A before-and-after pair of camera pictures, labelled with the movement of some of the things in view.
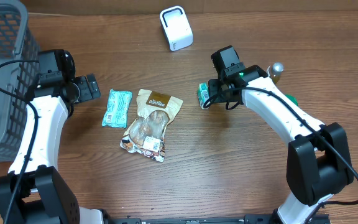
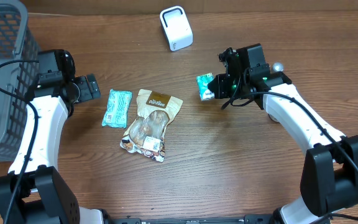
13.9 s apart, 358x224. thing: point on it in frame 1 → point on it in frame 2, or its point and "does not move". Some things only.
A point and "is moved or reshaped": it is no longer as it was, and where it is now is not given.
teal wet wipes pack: (116, 111) does not move
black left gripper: (86, 93) does not move
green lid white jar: (293, 99) is moved or reshaped
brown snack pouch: (146, 134) does not move
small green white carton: (203, 94) is moved or reshaped
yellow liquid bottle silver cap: (275, 71) does not move
